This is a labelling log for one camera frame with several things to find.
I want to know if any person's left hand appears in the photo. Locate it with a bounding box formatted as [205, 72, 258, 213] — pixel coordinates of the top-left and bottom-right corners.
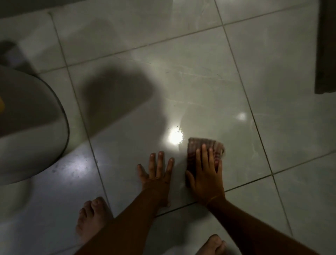
[137, 151, 175, 208]

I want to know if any brown striped cleaning cloth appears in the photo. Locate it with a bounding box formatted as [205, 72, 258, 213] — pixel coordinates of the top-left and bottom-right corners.
[185, 137, 226, 187]

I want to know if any person's left forearm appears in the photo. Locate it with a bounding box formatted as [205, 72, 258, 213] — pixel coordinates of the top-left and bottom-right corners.
[75, 190, 164, 255]

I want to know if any person's foot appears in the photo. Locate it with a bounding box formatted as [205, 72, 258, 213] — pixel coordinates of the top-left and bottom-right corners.
[195, 234, 228, 255]
[76, 197, 114, 244]

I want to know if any thin orange wrist thread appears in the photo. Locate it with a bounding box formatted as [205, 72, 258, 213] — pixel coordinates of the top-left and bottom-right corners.
[205, 194, 224, 207]

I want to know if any person's right forearm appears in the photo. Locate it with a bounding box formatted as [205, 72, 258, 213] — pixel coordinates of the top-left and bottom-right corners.
[207, 198, 320, 255]

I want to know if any person's left foot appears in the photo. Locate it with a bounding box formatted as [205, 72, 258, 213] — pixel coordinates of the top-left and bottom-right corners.
[76, 197, 114, 244]

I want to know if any white round plastic tub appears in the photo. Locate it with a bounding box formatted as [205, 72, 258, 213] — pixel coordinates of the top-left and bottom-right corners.
[0, 64, 70, 185]

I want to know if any person's right hand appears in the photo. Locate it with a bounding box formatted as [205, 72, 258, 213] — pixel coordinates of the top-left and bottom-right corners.
[185, 144, 226, 207]

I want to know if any person's right foot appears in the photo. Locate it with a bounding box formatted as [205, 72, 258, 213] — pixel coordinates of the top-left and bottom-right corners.
[195, 234, 228, 255]

